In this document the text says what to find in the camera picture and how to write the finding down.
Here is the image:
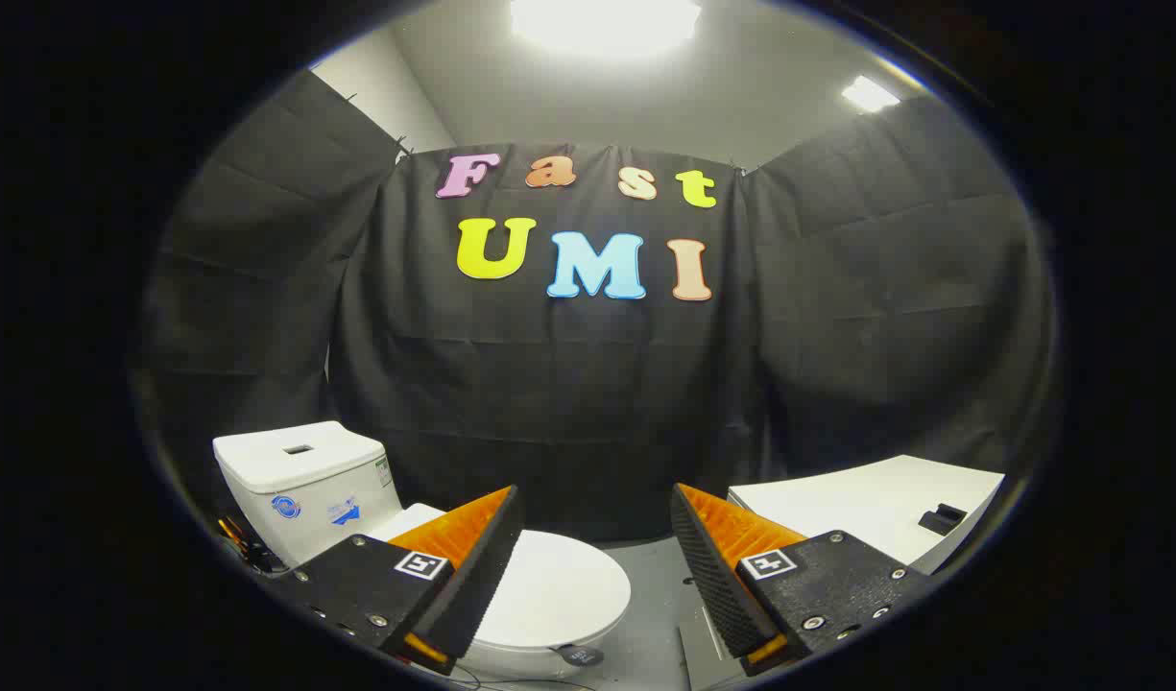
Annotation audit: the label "dark tangled cables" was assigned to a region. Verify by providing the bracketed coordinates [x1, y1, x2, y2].
[215, 513, 274, 575]

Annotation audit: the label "white cabinet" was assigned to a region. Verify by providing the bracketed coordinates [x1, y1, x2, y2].
[727, 454, 1009, 575]

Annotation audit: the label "large ceiling light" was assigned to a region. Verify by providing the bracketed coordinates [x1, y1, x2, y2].
[509, 0, 704, 57]

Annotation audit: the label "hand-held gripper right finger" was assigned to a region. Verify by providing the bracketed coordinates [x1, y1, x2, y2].
[670, 482, 932, 678]

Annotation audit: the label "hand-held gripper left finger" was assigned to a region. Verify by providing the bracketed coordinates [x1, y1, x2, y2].
[259, 485, 526, 676]

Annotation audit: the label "white toilet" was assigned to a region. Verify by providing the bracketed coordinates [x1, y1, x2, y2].
[212, 420, 619, 682]

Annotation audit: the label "small ceiling light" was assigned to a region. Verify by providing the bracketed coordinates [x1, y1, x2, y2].
[842, 75, 901, 114]

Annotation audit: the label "black backdrop cloth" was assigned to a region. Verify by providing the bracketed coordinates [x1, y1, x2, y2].
[132, 69, 1064, 577]

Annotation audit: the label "grey metal floor plate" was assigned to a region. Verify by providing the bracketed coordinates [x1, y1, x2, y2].
[679, 605, 742, 691]

